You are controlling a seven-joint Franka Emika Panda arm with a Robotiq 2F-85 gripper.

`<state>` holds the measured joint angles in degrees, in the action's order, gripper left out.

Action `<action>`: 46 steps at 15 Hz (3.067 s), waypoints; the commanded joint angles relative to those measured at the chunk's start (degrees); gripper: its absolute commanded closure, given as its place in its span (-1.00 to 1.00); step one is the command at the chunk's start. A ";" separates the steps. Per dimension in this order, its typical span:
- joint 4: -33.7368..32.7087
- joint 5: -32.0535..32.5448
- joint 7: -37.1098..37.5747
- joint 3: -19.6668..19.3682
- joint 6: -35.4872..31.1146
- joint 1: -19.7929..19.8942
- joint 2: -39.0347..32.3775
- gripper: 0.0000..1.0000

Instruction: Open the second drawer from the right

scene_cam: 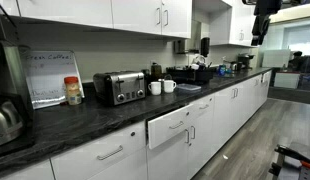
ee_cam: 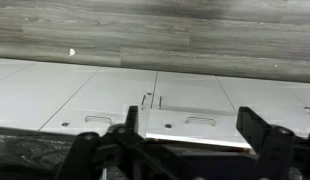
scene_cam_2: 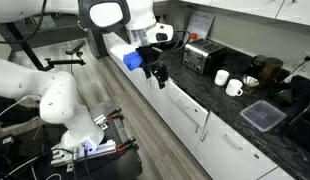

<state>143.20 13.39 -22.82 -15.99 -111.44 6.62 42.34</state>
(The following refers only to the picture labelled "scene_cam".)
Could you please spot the white drawer front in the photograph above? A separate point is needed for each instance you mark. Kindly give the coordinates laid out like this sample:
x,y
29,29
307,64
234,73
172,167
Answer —
x,y
28,171

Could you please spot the clear plastic food container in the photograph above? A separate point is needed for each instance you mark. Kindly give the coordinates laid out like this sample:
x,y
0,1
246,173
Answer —
x,y
189,87

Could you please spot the steel coffee carafe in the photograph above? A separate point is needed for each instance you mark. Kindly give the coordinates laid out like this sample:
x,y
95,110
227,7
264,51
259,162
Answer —
x,y
6,121

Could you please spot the black robot stand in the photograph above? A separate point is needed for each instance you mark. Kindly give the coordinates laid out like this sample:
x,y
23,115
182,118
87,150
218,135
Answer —
x,y
295,151

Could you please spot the grey wall box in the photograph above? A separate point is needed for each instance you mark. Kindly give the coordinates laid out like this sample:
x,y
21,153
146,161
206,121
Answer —
x,y
179,46

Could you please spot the white lower cabinet door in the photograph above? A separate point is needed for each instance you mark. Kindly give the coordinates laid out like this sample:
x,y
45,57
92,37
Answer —
x,y
225,113
201,143
247,98
168,156

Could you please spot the blue bottle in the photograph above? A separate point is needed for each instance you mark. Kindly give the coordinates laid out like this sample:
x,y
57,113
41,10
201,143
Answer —
x,y
222,70

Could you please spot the handwritten whiteboard sign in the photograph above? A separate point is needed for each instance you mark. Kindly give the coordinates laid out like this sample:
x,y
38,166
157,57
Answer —
x,y
50,78

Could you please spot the black steel coffee maker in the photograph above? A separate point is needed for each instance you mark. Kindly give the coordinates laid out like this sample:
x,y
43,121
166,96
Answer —
x,y
11,73

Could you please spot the white upper cabinet door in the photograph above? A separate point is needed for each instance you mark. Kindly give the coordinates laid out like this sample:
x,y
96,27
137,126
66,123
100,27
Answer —
x,y
65,11
136,15
176,16
6,6

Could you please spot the white cabinet door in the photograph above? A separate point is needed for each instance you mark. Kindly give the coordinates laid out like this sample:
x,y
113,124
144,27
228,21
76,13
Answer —
x,y
168,156
225,113
136,15
6,6
201,143
176,16
65,11
247,98

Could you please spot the white ceramic mug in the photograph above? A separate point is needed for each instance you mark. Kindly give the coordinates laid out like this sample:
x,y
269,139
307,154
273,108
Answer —
x,y
169,86
155,88

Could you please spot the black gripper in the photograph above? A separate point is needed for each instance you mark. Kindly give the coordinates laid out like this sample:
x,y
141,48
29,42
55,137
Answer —
x,y
266,6

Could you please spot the black espresso machine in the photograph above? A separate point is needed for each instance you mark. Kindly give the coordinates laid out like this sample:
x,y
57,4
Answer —
x,y
245,61

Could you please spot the white drawer with round lock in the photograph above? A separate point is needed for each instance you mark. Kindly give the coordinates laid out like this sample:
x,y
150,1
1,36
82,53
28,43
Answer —
x,y
95,153

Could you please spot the jar with orange lid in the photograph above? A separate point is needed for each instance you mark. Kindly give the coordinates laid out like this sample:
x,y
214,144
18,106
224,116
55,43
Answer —
x,y
73,91

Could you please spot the white corner upper cabinet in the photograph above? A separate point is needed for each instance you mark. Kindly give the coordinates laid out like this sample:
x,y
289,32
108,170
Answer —
x,y
240,23

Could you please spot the white storage box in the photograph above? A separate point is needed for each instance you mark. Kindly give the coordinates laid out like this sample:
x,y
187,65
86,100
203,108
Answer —
x,y
286,80
276,58

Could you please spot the steel four-slot toaster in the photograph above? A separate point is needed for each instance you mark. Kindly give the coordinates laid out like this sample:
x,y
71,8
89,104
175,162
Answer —
x,y
120,87

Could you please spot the black dish rack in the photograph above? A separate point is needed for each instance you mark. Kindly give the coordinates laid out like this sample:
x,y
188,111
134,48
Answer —
x,y
195,75

